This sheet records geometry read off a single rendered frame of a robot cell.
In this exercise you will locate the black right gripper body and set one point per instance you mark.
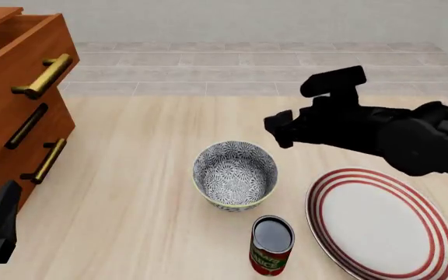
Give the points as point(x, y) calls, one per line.
point(333, 125)

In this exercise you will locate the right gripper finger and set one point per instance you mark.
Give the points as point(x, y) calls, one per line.
point(288, 113)
point(280, 131)

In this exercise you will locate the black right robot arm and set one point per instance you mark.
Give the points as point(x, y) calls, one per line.
point(422, 140)

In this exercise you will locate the patterned black and white bowl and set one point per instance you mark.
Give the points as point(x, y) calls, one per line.
point(233, 178)

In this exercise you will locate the white plate with red rings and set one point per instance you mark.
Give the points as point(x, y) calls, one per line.
point(375, 224)

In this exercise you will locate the closed wooden drawer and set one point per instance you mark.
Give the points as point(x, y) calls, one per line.
point(57, 99)
point(37, 152)

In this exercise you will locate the red tomato sauce tin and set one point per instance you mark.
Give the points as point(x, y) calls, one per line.
point(270, 251)

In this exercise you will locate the open wooden drawer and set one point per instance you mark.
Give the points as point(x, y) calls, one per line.
point(12, 62)

